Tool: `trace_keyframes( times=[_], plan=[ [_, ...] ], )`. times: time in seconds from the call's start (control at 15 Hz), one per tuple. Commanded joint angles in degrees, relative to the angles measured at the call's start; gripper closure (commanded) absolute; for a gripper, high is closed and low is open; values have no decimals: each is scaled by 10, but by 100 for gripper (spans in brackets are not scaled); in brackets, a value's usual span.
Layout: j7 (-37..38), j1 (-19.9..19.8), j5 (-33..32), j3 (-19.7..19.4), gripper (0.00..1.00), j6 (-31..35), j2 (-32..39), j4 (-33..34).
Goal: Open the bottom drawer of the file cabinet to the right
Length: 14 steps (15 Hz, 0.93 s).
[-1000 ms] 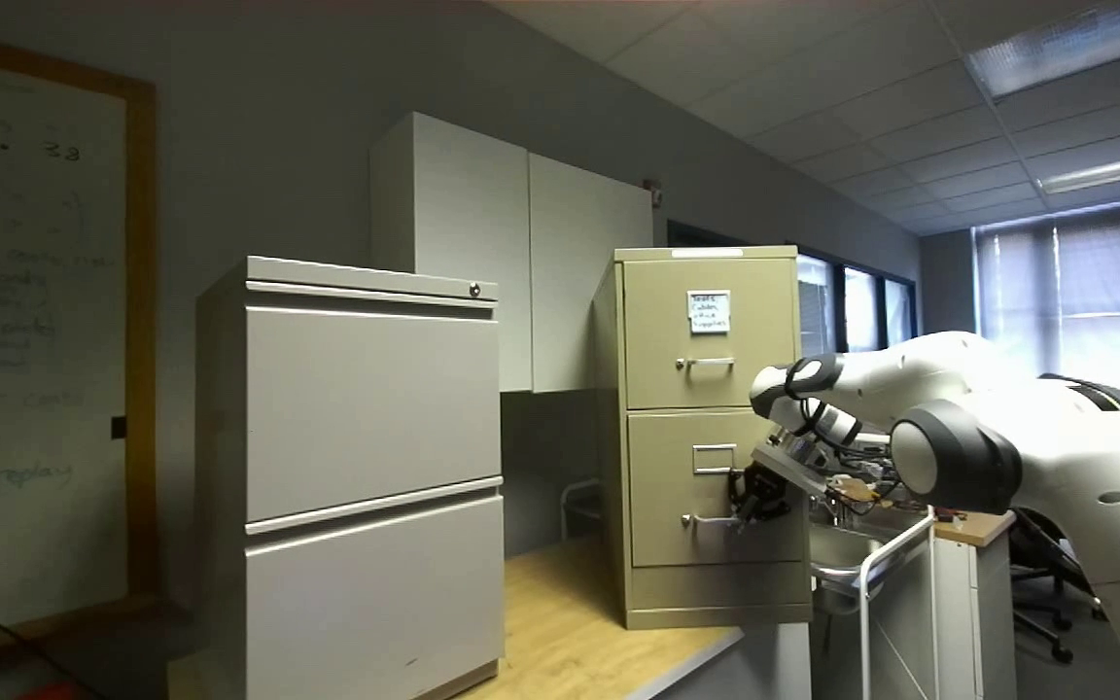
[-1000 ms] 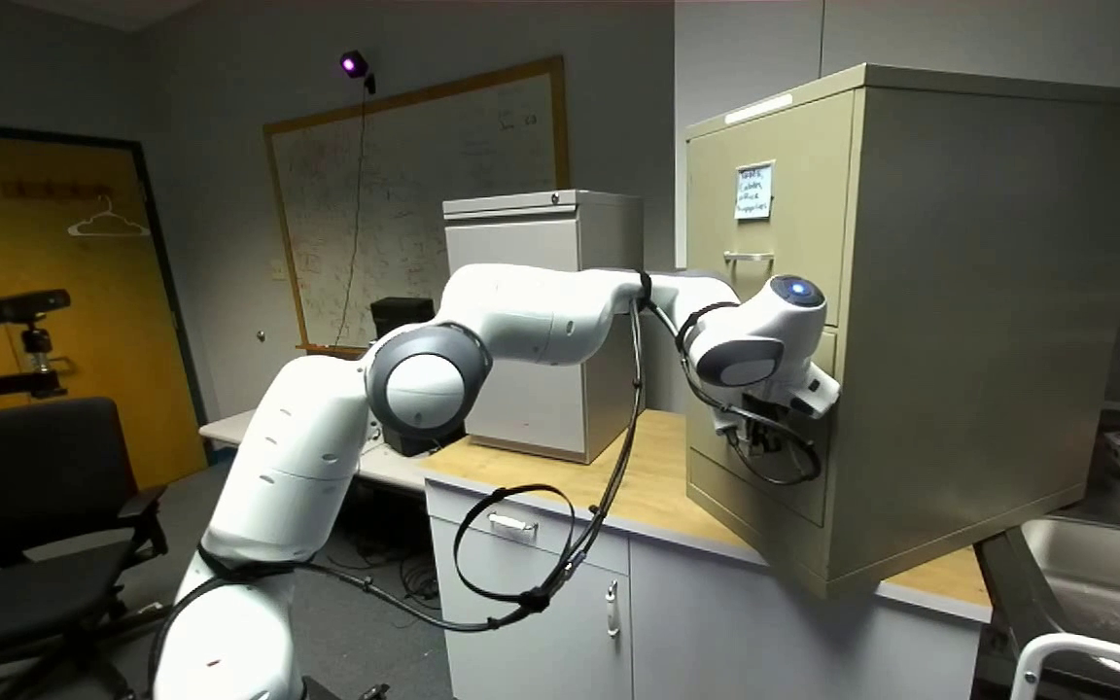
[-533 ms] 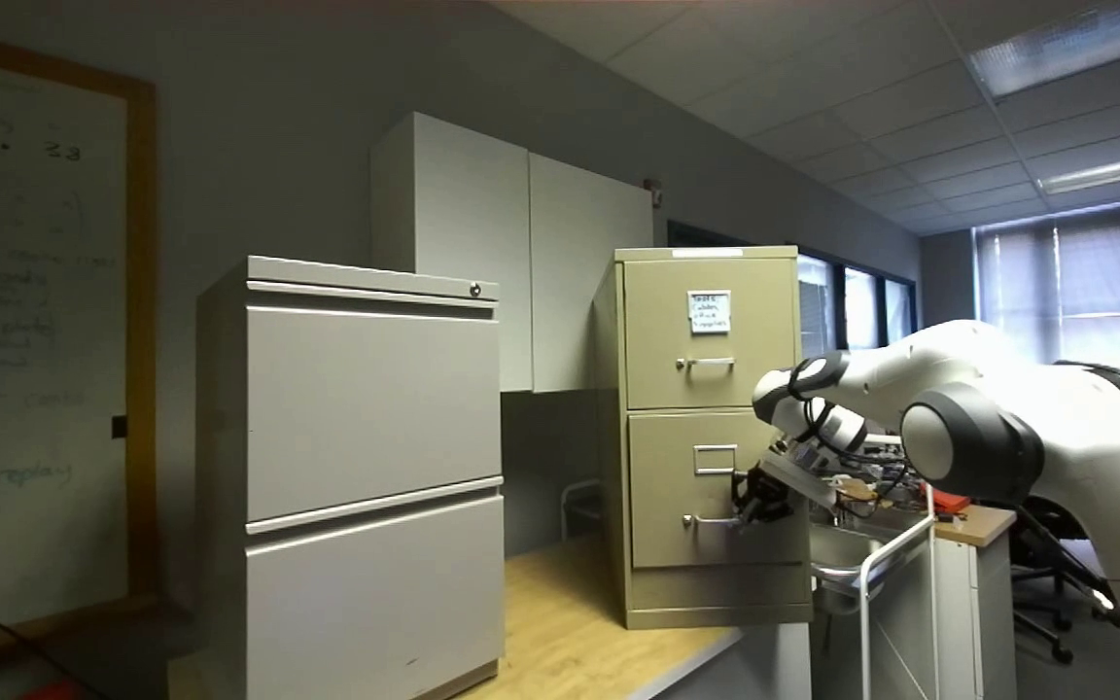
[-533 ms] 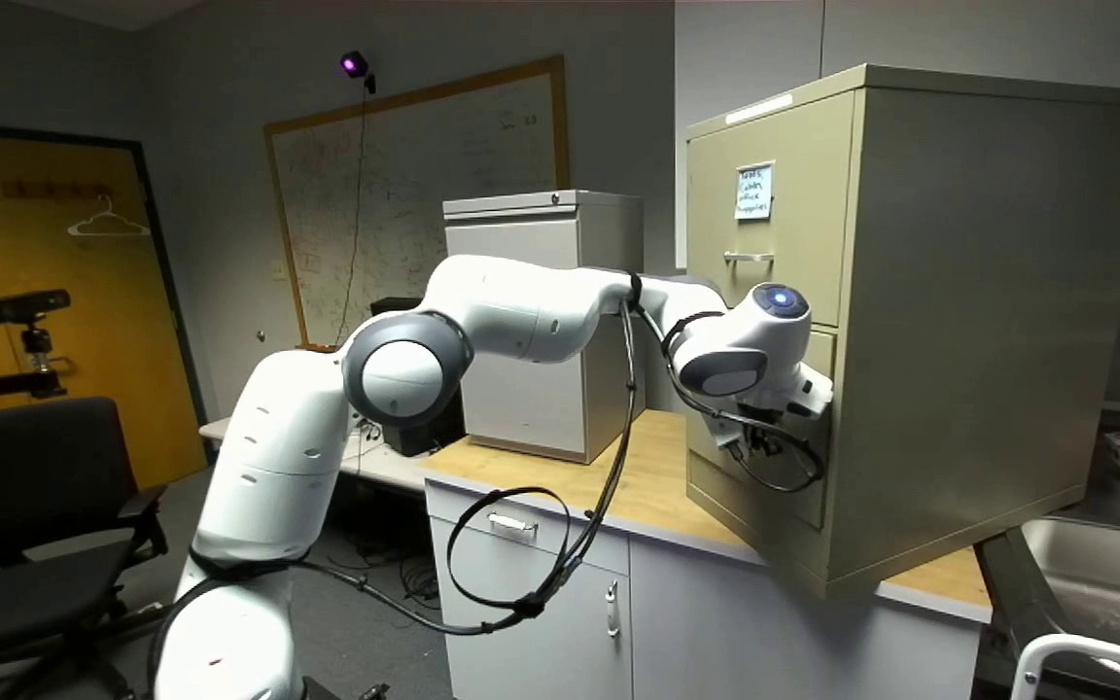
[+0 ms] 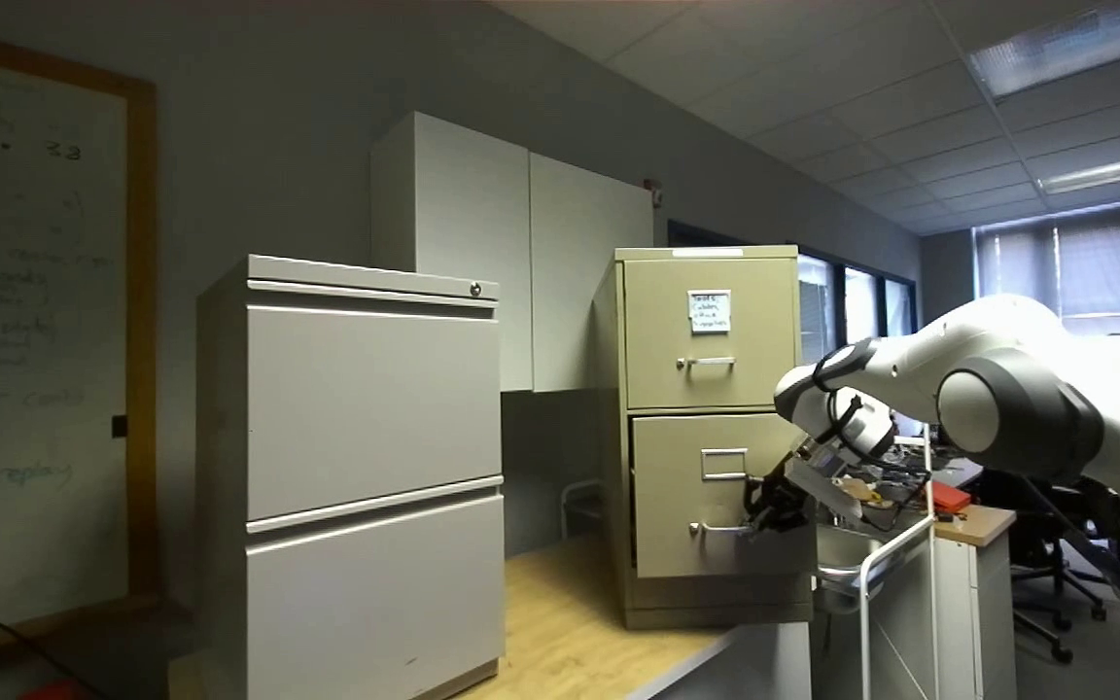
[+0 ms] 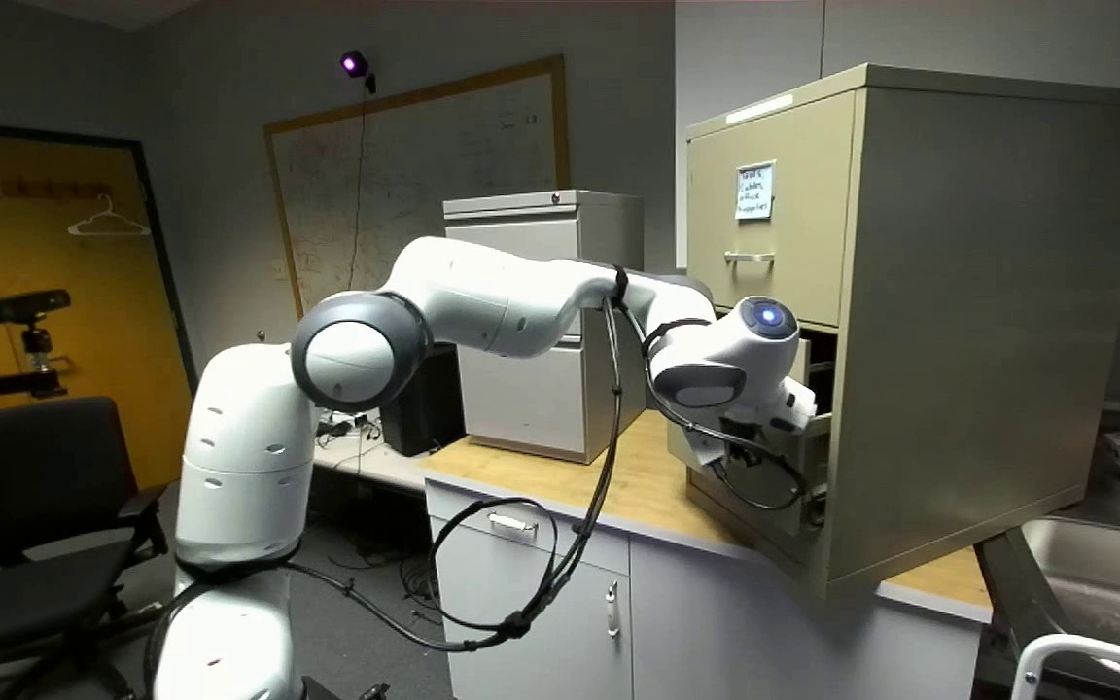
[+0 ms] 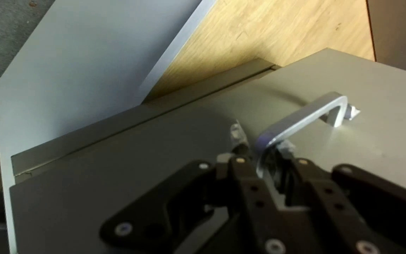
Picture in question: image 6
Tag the white metal frame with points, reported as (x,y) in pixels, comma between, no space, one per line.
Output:
(1038,649)

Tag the camera with purple light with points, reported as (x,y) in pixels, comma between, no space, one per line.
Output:
(360,66)

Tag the white base cabinet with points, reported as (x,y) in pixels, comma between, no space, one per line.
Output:
(657,616)

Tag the black box on desk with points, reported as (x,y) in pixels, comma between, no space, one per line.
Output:
(430,408)

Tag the beige two-drawer file cabinet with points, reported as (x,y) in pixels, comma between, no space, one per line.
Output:
(976,315)

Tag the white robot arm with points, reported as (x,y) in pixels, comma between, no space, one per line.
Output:
(250,437)

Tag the black office chair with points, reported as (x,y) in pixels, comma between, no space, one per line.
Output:
(73,522)

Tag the stainless steel sink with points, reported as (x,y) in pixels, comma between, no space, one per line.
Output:
(1053,576)

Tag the beige bottom cabinet drawer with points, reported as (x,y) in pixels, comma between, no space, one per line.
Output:
(756,489)

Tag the grey lateral file cabinet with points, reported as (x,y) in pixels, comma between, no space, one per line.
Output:
(561,397)

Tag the wood-framed whiteboard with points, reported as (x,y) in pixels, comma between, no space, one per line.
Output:
(356,184)

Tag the yellow board with hanger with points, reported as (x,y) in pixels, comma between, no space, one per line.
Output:
(76,211)

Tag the beige top cabinet drawer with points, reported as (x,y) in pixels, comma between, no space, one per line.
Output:
(767,206)

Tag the beige cabinet drawer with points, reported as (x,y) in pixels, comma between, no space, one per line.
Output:
(767,206)
(756,489)

